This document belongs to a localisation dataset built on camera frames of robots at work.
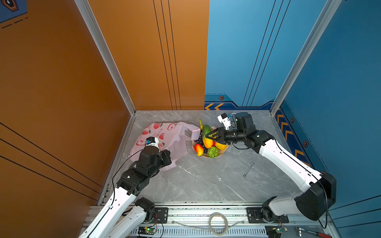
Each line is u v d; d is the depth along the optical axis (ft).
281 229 2.28
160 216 2.41
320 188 1.30
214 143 2.23
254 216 2.38
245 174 2.86
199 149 2.88
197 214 2.48
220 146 3.01
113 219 1.38
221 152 2.98
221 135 2.08
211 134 2.28
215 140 2.21
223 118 2.27
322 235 2.24
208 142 2.24
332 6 2.28
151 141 2.08
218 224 2.33
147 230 2.33
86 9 2.29
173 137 2.78
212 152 2.83
